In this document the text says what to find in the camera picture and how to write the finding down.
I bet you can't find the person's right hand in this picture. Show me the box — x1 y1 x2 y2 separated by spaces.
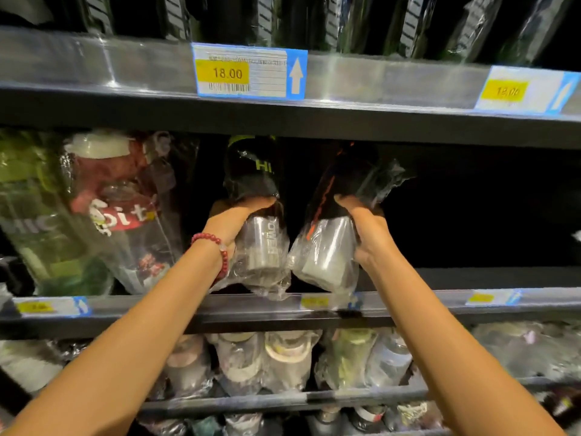
333 194 400 273

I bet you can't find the person's left hand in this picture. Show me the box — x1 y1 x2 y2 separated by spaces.
202 196 278 264

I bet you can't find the black silver bottle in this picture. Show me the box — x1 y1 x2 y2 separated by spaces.
209 133 294 301
286 140 416 298

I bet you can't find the red lid bottle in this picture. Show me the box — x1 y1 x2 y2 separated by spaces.
59 129 185 296

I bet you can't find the black metal store shelving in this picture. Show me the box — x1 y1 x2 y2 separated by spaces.
0 0 581 436

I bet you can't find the green lid bottle pink handle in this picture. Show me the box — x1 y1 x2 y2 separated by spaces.
315 329 380 391

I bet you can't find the person's right forearm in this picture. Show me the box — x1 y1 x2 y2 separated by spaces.
363 249 566 436

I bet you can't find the person's left forearm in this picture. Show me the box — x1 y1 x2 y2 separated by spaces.
0 242 228 436

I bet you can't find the yellow white price label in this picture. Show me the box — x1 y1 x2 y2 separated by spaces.
299 292 364 312
473 64 581 117
190 42 309 103
465 288 523 308
13 296 91 319

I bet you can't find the row of dark bagged bottles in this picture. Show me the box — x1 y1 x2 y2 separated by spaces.
77 0 581 67

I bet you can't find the red bead bracelet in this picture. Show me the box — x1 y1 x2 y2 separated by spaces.
190 232 229 282

